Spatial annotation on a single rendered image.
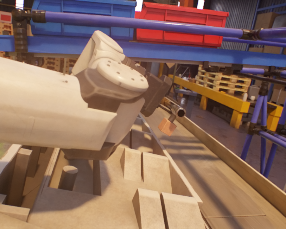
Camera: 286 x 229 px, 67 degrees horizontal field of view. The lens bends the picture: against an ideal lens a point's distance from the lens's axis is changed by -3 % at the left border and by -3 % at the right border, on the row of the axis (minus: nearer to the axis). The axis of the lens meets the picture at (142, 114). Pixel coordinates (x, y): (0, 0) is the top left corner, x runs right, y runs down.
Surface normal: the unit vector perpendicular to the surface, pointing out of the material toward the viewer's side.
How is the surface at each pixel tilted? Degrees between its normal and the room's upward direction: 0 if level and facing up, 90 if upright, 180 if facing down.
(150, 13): 92
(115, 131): 107
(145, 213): 22
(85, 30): 92
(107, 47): 61
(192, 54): 90
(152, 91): 90
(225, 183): 0
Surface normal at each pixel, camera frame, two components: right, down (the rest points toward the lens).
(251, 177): -0.96, -0.11
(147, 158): 0.38, -0.66
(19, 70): 0.44, -0.81
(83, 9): 0.20, 0.32
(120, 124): 0.55, 0.58
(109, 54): 0.54, -0.19
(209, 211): 0.16, -0.95
